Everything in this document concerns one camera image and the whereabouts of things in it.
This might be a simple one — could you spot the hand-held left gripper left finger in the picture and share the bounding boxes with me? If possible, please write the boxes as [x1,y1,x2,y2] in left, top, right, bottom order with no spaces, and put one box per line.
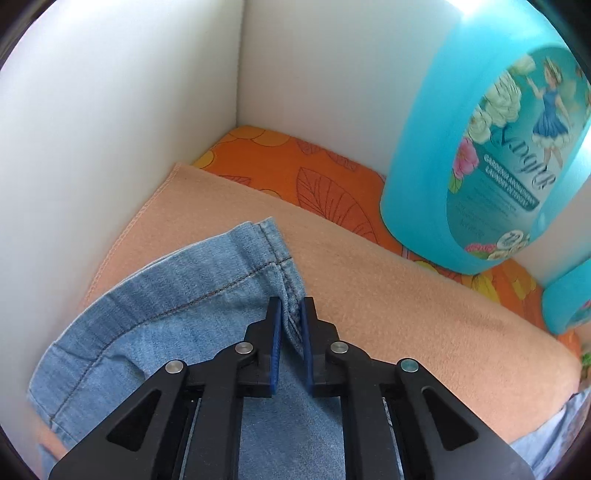
[48,296,282,480]

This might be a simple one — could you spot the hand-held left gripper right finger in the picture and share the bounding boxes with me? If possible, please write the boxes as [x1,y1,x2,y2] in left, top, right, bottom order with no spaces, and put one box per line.
[301,296,536,480]

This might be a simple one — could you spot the light blue denim pants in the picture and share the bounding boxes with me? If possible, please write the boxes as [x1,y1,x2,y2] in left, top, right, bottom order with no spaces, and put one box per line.
[28,219,591,480]

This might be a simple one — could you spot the peach fleece blanket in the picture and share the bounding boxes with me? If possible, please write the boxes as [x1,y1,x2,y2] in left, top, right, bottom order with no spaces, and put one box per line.
[39,161,583,462]

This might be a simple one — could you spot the orange floral sheet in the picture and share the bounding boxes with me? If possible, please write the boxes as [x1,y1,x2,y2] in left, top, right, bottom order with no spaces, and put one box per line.
[191,124,585,365]

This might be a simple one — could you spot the blue laundry detergent bottle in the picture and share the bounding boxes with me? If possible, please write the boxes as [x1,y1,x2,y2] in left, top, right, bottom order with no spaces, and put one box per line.
[541,258,591,337]
[379,0,591,277]

